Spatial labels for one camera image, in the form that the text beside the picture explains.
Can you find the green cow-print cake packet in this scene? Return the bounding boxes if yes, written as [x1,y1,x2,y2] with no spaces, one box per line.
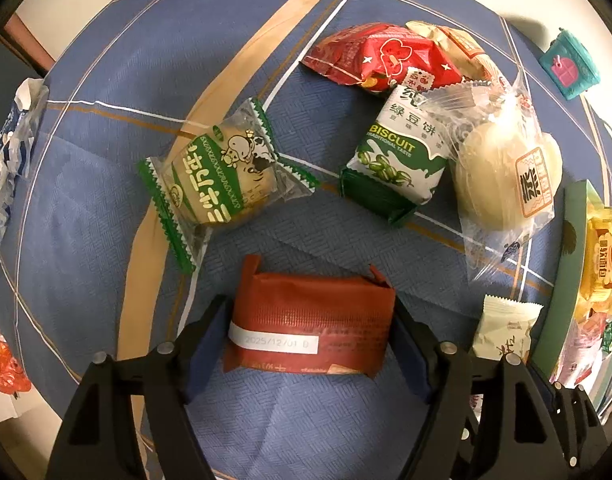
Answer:
[137,97,321,275]

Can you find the beige orange snack packet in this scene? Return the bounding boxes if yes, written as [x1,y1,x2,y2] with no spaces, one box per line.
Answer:
[405,20,512,86]

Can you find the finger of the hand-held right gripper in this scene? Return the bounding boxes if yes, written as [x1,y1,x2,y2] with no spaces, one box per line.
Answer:
[546,380,612,477]

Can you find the red flower-print snack packet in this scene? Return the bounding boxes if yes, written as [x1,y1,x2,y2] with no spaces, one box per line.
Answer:
[300,22,464,95]

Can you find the pink snack packet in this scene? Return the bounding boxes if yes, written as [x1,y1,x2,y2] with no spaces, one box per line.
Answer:
[551,320,607,387]

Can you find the white blue crumpled packet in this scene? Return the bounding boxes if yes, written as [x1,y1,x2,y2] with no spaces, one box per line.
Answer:
[0,78,49,252]

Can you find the cream snack packet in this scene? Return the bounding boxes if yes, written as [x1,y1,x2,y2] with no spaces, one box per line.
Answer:
[471,295,544,363]

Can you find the red-brown snack packet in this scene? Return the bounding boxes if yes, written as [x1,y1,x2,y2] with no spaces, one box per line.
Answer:
[222,254,397,378]

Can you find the pink board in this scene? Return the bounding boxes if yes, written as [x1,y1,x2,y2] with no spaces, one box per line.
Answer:
[1,12,58,77]

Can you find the clear-wrapped white bun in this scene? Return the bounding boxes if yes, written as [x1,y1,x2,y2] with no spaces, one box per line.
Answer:
[426,67,564,281]

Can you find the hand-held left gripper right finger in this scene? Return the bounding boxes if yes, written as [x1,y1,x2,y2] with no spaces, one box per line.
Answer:
[393,296,543,480]

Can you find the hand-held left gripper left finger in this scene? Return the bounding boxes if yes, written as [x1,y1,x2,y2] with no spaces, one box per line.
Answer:
[46,294,232,480]

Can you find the yellow bread packet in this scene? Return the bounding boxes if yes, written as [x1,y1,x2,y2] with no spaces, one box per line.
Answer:
[573,205,612,322]

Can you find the small teal box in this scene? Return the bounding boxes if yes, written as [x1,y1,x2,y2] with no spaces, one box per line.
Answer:
[538,27,603,102]

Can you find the green white biscuit packet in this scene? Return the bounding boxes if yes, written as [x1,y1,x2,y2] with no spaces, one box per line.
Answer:
[338,67,449,228]

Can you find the green-rimmed white tray box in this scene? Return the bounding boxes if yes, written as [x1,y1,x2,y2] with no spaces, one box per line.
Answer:
[531,179,612,426]

